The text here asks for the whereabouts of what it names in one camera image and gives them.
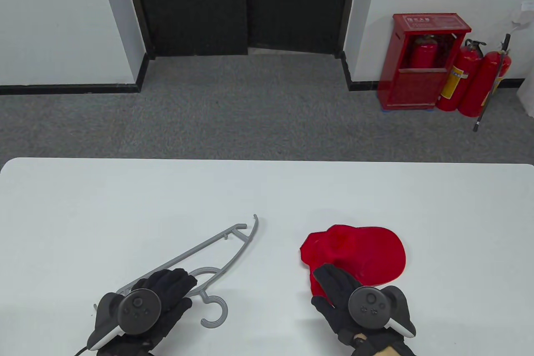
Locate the person's left hand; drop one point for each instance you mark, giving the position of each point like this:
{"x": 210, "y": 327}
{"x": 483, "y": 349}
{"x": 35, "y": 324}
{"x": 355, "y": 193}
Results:
{"x": 175, "y": 289}

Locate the person's right hand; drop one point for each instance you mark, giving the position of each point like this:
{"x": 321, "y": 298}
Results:
{"x": 333, "y": 289}

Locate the red baseball cap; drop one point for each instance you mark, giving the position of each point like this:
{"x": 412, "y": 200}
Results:
{"x": 367, "y": 251}

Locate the gray hanger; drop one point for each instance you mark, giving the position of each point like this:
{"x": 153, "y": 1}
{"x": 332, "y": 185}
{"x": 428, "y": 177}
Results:
{"x": 213, "y": 324}

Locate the person's right forearm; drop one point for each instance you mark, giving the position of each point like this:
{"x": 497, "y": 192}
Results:
{"x": 388, "y": 351}

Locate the gray right hand controller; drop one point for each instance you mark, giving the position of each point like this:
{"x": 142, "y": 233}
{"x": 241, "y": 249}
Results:
{"x": 369, "y": 306}

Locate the gray hand controller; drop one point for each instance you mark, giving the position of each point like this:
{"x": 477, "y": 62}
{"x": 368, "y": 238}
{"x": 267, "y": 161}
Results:
{"x": 137, "y": 310}
{"x": 369, "y": 306}

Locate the gray left hand controller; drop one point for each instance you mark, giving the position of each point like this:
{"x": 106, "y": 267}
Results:
{"x": 137, "y": 310}

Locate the red fire extinguisher cabinet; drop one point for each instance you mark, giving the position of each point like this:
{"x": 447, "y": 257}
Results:
{"x": 413, "y": 89}

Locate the red fire extinguisher right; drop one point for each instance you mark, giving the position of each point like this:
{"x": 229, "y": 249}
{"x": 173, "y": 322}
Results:
{"x": 486, "y": 103}

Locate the red fire extinguisher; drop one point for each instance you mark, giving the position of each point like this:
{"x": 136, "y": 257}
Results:
{"x": 486, "y": 103}
{"x": 459, "y": 76}
{"x": 423, "y": 53}
{"x": 479, "y": 89}

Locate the white bag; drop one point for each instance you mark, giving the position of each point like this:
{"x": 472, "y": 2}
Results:
{"x": 527, "y": 97}

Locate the black door leaf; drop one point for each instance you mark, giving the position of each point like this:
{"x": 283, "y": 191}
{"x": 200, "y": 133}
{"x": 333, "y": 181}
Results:
{"x": 298, "y": 1}
{"x": 192, "y": 5}

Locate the white paper tag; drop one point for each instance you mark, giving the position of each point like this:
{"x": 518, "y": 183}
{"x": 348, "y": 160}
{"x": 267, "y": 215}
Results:
{"x": 523, "y": 16}

